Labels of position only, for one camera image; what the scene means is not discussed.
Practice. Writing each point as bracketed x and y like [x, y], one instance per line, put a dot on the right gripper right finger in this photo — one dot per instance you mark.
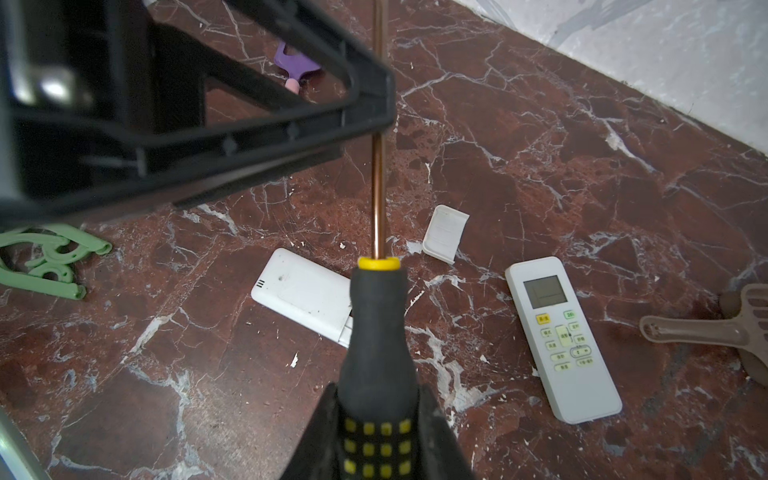
[444, 438]

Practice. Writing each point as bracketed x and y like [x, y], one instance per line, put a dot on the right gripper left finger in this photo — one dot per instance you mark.
[106, 112]

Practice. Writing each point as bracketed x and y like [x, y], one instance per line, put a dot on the black yellow screwdriver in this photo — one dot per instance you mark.
[377, 389]

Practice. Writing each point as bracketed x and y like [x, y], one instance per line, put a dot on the white remote control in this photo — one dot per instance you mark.
[306, 293]
[576, 380]

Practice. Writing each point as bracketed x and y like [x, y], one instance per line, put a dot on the white battery cover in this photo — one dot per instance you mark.
[444, 233]

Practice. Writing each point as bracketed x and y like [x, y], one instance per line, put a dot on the green plastic hanger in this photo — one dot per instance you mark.
[50, 273]

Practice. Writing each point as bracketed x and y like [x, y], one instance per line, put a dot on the purple toy garden fork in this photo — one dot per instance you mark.
[295, 65]

